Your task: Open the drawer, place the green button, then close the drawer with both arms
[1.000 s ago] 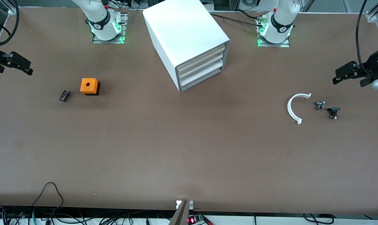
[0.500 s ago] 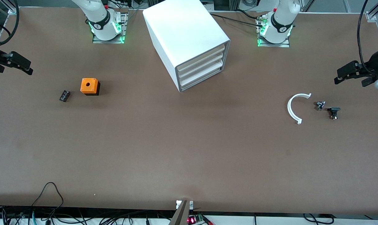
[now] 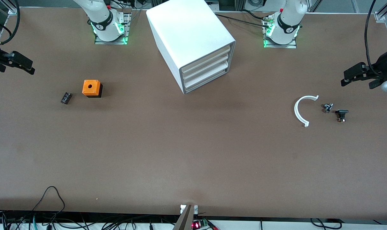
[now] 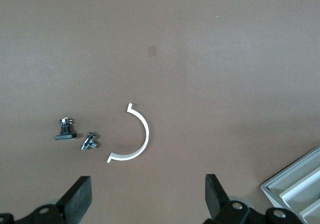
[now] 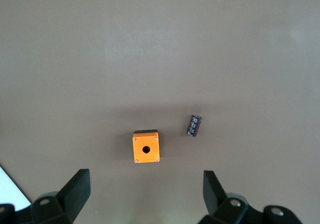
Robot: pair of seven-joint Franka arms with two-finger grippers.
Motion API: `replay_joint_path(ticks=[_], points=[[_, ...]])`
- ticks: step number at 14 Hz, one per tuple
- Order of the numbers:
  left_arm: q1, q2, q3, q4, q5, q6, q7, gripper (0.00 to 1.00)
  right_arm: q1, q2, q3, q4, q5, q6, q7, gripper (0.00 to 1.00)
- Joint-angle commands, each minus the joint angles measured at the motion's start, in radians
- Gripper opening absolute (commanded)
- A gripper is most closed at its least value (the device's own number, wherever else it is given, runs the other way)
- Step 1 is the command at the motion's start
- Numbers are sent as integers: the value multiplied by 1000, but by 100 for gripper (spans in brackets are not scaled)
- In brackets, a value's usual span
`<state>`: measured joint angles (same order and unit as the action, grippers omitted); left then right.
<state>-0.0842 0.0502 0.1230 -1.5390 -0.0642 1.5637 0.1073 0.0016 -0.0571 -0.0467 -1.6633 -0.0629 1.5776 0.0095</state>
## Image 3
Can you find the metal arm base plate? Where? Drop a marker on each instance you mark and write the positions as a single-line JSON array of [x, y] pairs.
[[124, 35], [266, 43]]

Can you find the aluminium frame profile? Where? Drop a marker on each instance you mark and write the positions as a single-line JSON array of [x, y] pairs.
[[383, 12], [12, 10]]

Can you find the white curved plastic arc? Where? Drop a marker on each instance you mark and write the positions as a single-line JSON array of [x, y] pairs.
[[297, 111]]

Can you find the black switch component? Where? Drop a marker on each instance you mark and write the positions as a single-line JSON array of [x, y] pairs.
[[341, 114]]

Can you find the small black terminal block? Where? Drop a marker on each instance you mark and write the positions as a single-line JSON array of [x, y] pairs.
[[66, 97]]

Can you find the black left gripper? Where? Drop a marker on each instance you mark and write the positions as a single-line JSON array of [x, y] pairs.
[[379, 66]]

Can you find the circuit board with red light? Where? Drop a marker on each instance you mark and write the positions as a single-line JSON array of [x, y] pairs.
[[201, 224]]

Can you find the small black silver component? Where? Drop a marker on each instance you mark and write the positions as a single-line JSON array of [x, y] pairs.
[[327, 107]]

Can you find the orange box with hole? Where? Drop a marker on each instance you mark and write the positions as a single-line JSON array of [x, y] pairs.
[[91, 87]]

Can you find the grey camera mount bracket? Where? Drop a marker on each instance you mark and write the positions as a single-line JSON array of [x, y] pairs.
[[184, 220]]

